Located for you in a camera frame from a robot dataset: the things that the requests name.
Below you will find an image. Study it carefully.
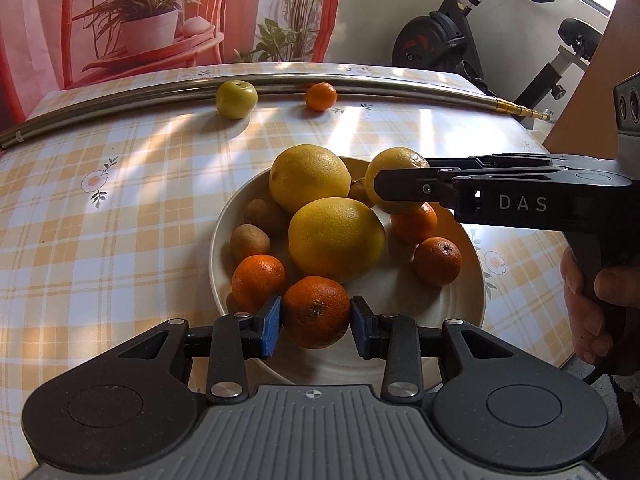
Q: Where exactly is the yellow-green citrus fruit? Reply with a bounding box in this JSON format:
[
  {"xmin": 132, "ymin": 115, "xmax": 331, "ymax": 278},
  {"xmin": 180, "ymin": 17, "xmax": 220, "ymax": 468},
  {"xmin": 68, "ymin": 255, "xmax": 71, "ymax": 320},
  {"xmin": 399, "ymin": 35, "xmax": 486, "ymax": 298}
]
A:
[{"xmin": 364, "ymin": 148, "xmax": 430, "ymax": 216}]

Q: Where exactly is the small orange mandarin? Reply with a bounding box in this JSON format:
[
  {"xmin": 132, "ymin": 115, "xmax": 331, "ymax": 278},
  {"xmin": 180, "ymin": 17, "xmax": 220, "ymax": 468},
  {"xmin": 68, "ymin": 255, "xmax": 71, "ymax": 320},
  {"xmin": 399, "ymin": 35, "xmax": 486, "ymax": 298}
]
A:
[{"xmin": 390, "ymin": 203, "xmax": 438, "ymax": 245}]

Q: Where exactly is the cream ceramic bowl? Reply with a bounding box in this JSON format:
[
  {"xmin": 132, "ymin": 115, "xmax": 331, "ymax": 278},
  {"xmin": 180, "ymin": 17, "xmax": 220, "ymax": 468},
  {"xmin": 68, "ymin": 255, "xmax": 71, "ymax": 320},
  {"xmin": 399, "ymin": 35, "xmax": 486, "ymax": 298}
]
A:
[{"xmin": 208, "ymin": 170, "xmax": 486, "ymax": 389}]

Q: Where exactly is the orange mandarin with stem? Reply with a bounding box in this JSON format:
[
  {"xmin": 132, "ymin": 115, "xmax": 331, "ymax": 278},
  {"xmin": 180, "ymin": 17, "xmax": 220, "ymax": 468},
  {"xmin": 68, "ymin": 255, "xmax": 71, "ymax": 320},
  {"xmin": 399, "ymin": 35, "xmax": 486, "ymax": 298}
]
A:
[{"xmin": 412, "ymin": 236, "xmax": 462, "ymax": 287}]

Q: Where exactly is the dark orange mandarin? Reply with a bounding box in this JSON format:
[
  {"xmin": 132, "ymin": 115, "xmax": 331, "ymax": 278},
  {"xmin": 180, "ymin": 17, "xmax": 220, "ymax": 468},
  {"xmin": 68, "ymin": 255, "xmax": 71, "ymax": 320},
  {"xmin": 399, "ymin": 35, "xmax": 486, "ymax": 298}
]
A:
[{"xmin": 282, "ymin": 276, "xmax": 350, "ymax": 349}]

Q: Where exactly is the large yellow lemon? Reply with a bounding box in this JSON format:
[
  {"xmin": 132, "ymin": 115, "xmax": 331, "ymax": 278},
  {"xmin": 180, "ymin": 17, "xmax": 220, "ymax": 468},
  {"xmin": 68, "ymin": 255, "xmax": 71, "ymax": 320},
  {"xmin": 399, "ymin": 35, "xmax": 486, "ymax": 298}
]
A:
[{"xmin": 288, "ymin": 197, "xmax": 385, "ymax": 284}]

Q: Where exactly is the small tan round fruit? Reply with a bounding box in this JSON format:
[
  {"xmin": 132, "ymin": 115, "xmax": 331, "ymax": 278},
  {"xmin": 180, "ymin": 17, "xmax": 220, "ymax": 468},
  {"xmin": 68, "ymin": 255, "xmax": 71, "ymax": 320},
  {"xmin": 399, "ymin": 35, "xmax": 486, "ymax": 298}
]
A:
[{"xmin": 230, "ymin": 224, "xmax": 271, "ymax": 262}]

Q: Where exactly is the large yellow grapefruit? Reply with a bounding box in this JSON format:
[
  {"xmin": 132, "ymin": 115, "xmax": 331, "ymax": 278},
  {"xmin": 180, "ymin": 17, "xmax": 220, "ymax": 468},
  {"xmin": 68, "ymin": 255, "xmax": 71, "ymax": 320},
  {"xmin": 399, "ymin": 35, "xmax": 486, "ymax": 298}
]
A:
[{"xmin": 269, "ymin": 144, "xmax": 352, "ymax": 214}]

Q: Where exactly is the small brown round fruit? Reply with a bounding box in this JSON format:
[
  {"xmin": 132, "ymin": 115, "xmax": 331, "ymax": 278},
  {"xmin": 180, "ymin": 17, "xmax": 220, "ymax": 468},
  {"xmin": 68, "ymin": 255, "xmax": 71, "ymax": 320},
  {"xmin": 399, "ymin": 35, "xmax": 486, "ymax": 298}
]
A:
[{"xmin": 243, "ymin": 198, "xmax": 291, "ymax": 236}]

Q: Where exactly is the person's right hand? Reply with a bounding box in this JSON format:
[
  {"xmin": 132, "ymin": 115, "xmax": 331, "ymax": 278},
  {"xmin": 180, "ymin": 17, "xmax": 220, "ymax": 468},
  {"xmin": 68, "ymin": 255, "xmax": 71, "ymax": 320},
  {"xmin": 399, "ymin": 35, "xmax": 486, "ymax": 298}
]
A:
[{"xmin": 560, "ymin": 248, "xmax": 639, "ymax": 364}]

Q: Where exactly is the small left mandarin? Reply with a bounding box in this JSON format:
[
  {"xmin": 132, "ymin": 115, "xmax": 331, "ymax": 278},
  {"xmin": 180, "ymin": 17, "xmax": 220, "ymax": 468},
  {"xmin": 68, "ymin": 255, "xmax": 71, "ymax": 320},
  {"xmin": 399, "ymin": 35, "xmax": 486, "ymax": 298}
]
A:
[{"xmin": 305, "ymin": 82, "xmax": 337, "ymax": 113}]

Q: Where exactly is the black exercise bike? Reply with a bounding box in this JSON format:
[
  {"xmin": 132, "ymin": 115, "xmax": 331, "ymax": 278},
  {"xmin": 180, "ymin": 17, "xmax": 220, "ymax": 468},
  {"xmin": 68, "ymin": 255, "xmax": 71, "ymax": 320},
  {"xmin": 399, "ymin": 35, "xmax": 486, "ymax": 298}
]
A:
[{"xmin": 395, "ymin": 0, "xmax": 608, "ymax": 101}]

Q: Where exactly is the plaid floral tablecloth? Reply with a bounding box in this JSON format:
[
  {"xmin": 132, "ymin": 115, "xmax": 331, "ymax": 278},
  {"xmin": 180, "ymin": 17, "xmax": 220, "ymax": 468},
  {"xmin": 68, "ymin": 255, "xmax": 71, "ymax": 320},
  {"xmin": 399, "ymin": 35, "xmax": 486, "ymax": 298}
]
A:
[{"xmin": 0, "ymin": 62, "xmax": 576, "ymax": 480}]

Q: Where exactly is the green round fruit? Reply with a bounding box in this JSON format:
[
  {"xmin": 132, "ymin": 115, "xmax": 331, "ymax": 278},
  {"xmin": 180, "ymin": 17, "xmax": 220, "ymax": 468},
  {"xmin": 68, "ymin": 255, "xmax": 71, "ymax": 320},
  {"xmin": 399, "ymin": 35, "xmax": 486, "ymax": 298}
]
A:
[{"xmin": 215, "ymin": 80, "xmax": 258, "ymax": 120}]

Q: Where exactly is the printed backdrop curtain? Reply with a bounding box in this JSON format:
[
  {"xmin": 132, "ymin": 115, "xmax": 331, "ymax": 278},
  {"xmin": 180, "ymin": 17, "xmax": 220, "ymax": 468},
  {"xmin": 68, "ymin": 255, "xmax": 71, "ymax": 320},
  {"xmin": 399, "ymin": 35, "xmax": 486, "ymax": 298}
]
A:
[{"xmin": 1, "ymin": 0, "xmax": 338, "ymax": 127}]

